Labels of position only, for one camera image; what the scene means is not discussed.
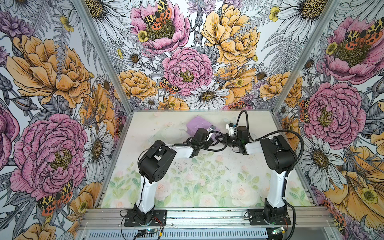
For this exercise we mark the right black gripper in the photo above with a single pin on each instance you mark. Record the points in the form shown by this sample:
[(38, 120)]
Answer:
[(228, 135)]

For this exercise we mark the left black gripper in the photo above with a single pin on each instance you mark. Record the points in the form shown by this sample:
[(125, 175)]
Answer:
[(208, 143)]

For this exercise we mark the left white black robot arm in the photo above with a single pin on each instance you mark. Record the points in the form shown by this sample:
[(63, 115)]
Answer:
[(153, 165)]

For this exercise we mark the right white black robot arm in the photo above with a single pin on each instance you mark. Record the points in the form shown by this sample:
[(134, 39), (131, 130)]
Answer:
[(279, 157)]

